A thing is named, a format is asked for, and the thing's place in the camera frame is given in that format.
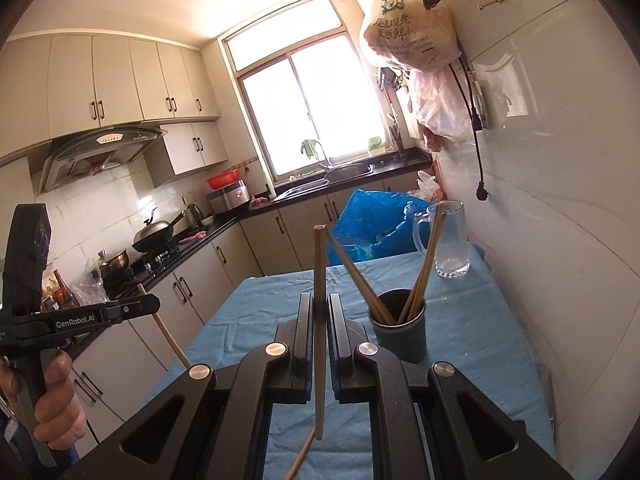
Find white wall charger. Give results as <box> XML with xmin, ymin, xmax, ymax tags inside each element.
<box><xmin>472</xmin><ymin>79</ymin><xmax>494</xmax><ymax>129</ymax></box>

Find person's left hand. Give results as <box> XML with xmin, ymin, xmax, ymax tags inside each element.
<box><xmin>0</xmin><ymin>350</ymin><xmax>89</xmax><ymax>454</ymax></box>

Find steel kitchen sink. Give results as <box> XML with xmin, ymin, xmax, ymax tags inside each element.
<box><xmin>272</xmin><ymin>162</ymin><xmax>376</xmax><ymax>199</ymax></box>

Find kitchen window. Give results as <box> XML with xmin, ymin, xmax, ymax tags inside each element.
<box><xmin>221</xmin><ymin>0</ymin><xmax>387</xmax><ymax>187</ymax></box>

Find clear glass mug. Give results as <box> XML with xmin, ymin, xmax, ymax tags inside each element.
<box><xmin>412</xmin><ymin>200</ymin><xmax>474</xmax><ymax>280</ymax></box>

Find gas stove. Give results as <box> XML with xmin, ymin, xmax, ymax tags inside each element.
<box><xmin>100</xmin><ymin>244</ymin><xmax>182</xmax><ymax>297</ymax></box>

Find red plastic basin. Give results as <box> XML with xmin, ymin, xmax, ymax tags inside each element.
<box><xmin>205</xmin><ymin>169</ymin><xmax>240</xmax><ymax>191</ymax></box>

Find blue towel cloth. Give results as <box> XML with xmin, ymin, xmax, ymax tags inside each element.
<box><xmin>144</xmin><ymin>244</ymin><xmax>557</xmax><ymax>480</ymax></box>

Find black wok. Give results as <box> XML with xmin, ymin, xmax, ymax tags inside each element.
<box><xmin>131</xmin><ymin>209</ymin><xmax>189</xmax><ymax>254</ymax></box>

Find white hanging plastic bag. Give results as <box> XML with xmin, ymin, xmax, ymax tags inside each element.
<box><xmin>407</xmin><ymin>67</ymin><xmax>474</xmax><ymax>144</ymax></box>

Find steel pot with lid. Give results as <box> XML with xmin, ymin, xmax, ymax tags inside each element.
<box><xmin>96</xmin><ymin>248</ymin><xmax>132</xmax><ymax>281</ymax></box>

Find grey rice cooker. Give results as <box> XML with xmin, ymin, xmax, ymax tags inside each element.
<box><xmin>206</xmin><ymin>179</ymin><xmax>251</xmax><ymax>215</ymax></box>

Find black cup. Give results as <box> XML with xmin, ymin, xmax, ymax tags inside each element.
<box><xmin>368</xmin><ymin>287</ymin><xmax>429</xmax><ymax>365</ymax></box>

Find black kitchen countertop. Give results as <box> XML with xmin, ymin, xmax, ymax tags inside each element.
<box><xmin>115</xmin><ymin>152</ymin><xmax>433</xmax><ymax>301</ymax></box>

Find wooden chopstick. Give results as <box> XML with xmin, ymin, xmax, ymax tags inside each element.
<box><xmin>284</xmin><ymin>434</ymin><xmax>317</xmax><ymax>480</ymax></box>
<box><xmin>398</xmin><ymin>209</ymin><xmax>439</xmax><ymax>323</ymax></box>
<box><xmin>325</xmin><ymin>233</ymin><xmax>389</xmax><ymax>325</ymax></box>
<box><xmin>136</xmin><ymin>283</ymin><xmax>194</xmax><ymax>370</ymax></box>
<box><xmin>406</xmin><ymin>204</ymin><xmax>447</xmax><ymax>324</ymax></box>
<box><xmin>312</xmin><ymin>225</ymin><xmax>327</xmax><ymax>442</ymax></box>
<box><xmin>327</xmin><ymin>246</ymin><xmax>397</xmax><ymax>325</ymax></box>

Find beige hanging plastic bag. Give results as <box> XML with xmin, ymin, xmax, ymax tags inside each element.
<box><xmin>359</xmin><ymin>0</ymin><xmax>464</xmax><ymax>72</ymax></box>

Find beige upper kitchen cabinets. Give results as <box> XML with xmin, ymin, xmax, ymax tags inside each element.
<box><xmin>0</xmin><ymin>32</ymin><xmax>230</xmax><ymax>177</ymax></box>

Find small white plastic bag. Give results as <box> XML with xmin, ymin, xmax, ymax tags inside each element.
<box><xmin>414</xmin><ymin>169</ymin><xmax>444</xmax><ymax>204</ymax></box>

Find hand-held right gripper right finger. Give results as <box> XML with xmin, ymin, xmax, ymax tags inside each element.
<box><xmin>326</xmin><ymin>294</ymin><xmax>576</xmax><ymax>480</ymax></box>

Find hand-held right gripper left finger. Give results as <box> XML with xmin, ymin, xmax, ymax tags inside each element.
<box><xmin>65</xmin><ymin>294</ymin><xmax>317</xmax><ymax>480</ymax></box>

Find beige kitchen cabinets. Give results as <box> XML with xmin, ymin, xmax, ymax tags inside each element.
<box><xmin>0</xmin><ymin>32</ymin><xmax>230</xmax><ymax>177</ymax></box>
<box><xmin>64</xmin><ymin>189</ymin><xmax>432</xmax><ymax>457</ymax></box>

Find black power cable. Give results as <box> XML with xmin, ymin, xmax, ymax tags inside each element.
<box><xmin>449</xmin><ymin>59</ymin><xmax>489</xmax><ymax>204</ymax></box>

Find range hood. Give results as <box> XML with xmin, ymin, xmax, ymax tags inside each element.
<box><xmin>37</xmin><ymin>126</ymin><xmax>169</xmax><ymax>196</ymax></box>

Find blue plastic bag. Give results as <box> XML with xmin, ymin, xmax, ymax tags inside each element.
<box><xmin>332</xmin><ymin>188</ymin><xmax>437</xmax><ymax>267</ymax></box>

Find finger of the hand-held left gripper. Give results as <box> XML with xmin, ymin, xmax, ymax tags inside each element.
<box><xmin>37</xmin><ymin>294</ymin><xmax>162</xmax><ymax>337</ymax></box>

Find beige lower kitchen cabinets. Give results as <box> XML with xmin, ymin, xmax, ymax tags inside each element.
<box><xmin>64</xmin><ymin>189</ymin><xmax>432</xmax><ymax>457</ymax></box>

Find group of bottles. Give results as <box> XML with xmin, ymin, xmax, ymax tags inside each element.
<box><xmin>42</xmin><ymin>269</ymin><xmax>82</xmax><ymax>312</ymax></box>

